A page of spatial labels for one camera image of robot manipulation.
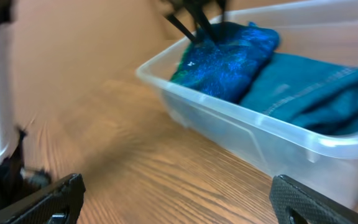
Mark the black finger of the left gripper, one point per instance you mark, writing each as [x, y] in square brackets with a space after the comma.
[195, 8]

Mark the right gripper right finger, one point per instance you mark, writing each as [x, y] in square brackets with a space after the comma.
[295, 203]

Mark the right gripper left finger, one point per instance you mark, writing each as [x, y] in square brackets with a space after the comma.
[59, 202]

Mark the blue sequin fabric bundle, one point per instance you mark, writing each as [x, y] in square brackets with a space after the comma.
[225, 68]

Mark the blue denim jeans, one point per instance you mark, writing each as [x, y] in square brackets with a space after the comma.
[319, 96]

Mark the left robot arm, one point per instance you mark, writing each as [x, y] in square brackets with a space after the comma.
[16, 179]

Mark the clear plastic storage bin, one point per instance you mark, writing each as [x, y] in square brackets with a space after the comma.
[322, 30]

